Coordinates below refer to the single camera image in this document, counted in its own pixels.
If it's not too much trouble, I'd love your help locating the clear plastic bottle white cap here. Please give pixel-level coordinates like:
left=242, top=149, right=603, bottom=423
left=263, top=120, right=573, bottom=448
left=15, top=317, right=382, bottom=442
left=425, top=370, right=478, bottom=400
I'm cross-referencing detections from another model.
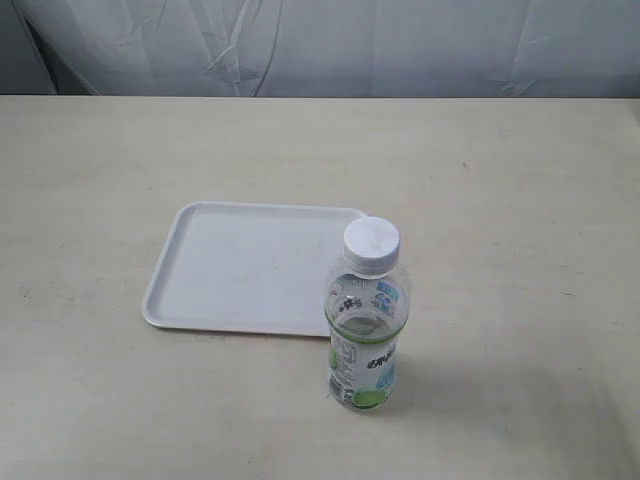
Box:
left=323, top=216, right=411, bottom=411

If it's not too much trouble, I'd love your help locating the white rectangular plastic tray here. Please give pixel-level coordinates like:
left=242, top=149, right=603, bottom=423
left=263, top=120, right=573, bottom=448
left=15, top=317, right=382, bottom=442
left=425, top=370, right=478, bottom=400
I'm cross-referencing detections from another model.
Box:
left=141, top=201, right=364, bottom=338

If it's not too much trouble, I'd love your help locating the white wrinkled backdrop cloth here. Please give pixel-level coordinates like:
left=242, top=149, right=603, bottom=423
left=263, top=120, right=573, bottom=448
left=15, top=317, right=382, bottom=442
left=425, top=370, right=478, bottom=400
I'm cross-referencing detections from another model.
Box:
left=1, top=1, right=639, bottom=98

